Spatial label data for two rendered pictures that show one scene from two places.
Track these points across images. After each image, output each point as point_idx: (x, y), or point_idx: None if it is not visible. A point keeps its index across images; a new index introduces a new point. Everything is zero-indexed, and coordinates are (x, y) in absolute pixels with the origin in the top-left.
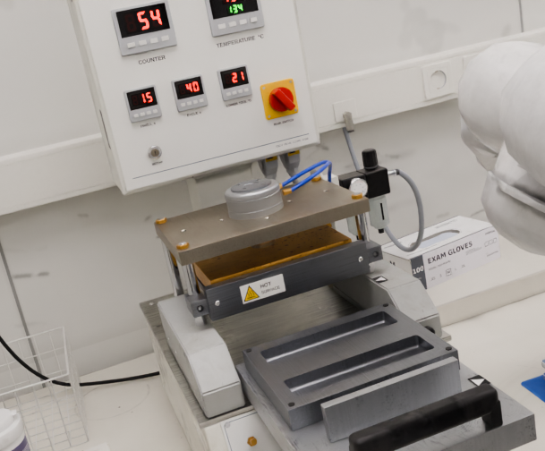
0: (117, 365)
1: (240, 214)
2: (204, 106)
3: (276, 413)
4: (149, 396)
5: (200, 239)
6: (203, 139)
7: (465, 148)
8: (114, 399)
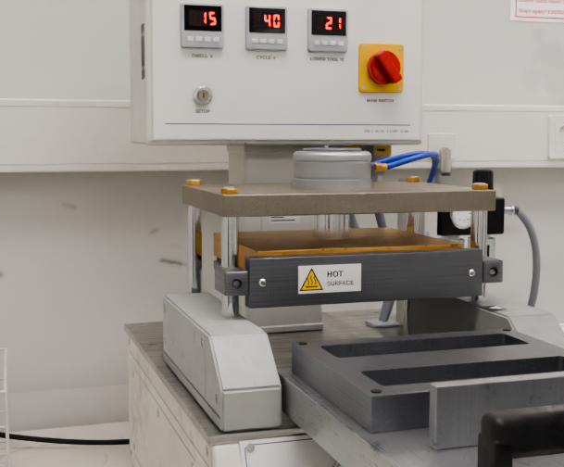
0: (65, 428)
1: (311, 181)
2: (281, 52)
3: (344, 415)
4: (106, 466)
5: (255, 192)
6: (270, 94)
7: None
8: (55, 462)
